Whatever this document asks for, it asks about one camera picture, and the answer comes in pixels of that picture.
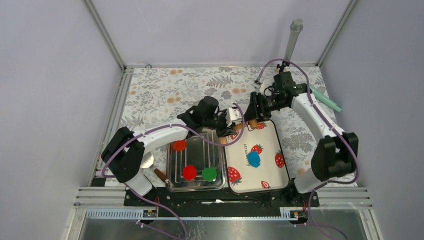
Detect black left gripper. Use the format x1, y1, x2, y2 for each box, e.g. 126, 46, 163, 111
203, 109, 237, 139

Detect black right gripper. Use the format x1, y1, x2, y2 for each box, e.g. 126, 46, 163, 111
240, 91, 288, 126

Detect wooden double-ended dough roller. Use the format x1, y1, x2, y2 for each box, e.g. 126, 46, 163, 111
218, 120, 258, 145

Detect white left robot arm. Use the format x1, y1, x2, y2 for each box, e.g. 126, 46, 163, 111
100, 96, 244, 206

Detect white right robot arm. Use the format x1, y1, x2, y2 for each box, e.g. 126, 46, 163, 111
244, 71, 359, 206

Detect blue dough piece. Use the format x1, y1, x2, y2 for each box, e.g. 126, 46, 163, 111
247, 151, 261, 168

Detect orange dough disc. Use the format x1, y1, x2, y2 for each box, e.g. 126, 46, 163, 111
172, 140, 187, 152

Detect green dough disc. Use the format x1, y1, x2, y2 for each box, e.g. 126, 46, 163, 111
201, 167, 218, 182

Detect red dough disc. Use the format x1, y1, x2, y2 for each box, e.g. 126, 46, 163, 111
182, 165, 197, 181

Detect white strawberry print tray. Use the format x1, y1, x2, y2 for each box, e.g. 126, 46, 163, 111
224, 120, 290, 195

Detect stainless steel baking tray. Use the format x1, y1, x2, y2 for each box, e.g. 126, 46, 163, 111
166, 135, 226, 193

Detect mint green handheld tool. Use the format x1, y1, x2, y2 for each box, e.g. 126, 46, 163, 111
310, 85, 342, 113

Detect floral table mat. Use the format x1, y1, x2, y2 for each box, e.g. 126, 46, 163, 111
104, 66, 358, 188

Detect silver microphone on stand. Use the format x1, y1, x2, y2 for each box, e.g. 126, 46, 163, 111
279, 18, 304, 72

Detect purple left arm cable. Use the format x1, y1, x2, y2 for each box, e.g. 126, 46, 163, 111
100, 101, 247, 240

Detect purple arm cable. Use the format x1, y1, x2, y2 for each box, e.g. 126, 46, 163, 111
255, 58, 361, 240
100, 101, 247, 240

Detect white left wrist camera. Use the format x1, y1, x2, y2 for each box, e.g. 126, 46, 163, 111
225, 106, 242, 127

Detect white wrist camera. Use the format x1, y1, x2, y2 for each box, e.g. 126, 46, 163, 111
253, 79, 271, 95
225, 106, 242, 127

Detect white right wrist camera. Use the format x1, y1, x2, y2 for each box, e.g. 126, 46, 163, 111
253, 79, 271, 95

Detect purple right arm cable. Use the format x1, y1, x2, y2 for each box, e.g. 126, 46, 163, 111
255, 58, 361, 240

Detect metal spatula wooden handle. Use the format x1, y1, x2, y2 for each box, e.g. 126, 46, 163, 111
140, 152, 172, 187

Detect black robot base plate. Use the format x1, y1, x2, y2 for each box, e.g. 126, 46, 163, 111
123, 187, 320, 218

